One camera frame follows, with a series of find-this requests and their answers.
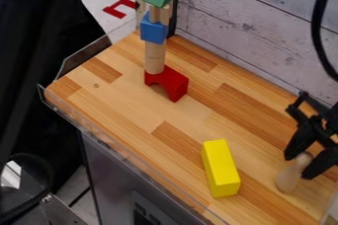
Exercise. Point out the tall wooden cylinder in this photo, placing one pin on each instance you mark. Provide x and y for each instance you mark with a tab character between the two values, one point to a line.
155	58

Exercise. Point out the light wooden cylinder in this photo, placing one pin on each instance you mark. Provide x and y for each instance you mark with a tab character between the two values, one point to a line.
290	176

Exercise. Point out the yellow rectangular block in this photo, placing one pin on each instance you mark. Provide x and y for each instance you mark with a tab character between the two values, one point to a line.
220	168

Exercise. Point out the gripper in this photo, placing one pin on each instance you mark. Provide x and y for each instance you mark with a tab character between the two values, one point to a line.
317	123

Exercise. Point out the small wooden block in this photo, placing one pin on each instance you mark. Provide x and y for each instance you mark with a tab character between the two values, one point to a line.
160	14

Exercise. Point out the blue cube block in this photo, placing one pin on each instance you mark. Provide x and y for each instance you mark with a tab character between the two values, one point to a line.
153	31

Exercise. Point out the red arch block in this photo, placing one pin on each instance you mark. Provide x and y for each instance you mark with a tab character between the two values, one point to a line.
172	82

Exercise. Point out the black curtain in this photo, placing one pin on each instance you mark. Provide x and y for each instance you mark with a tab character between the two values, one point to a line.
35	54

